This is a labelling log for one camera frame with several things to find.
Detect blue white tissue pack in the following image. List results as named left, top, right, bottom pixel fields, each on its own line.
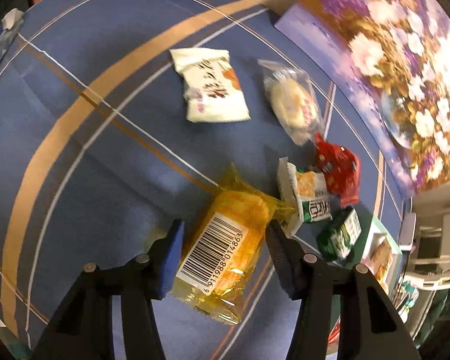
left=0, top=9, right=25, bottom=79

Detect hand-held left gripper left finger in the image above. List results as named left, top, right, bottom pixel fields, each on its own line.
left=32, top=219, right=185, bottom=360

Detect yellow clear snack packet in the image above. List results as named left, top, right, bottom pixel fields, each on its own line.
left=170, top=163, right=297, bottom=323

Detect white green cracker packet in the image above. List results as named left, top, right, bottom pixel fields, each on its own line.
left=277, top=157, right=332, bottom=237

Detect blue plaid tablecloth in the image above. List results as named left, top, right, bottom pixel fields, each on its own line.
left=0, top=0, right=413, bottom=360

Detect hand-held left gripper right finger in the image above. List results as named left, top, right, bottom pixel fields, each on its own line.
left=265, top=220, right=421, bottom=360

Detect tall orange snack packet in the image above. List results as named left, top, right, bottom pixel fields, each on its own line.
left=367, top=238, right=394, bottom=289

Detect flower painting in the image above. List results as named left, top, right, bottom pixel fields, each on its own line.
left=274, top=0, right=450, bottom=197

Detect clear bun packet orange label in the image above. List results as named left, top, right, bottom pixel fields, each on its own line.
left=257, top=59, right=323, bottom=146

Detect red flower-print snack packet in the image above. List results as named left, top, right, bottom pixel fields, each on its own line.
left=314, top=134, right=361, bottom=208

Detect dark green snack packet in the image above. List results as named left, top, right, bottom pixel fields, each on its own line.
left=317, top=207, right=362, bottom=261

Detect beige shelf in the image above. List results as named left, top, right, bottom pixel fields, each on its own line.
left=399, top=195, right=450, bottom=289

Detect white box with teal rim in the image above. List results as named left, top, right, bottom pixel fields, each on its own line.
left=360, top=214, right=403, bottom=297

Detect white snack packet orange print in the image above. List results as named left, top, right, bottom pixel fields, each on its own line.
left=170, top=47, right=251, bottom=122

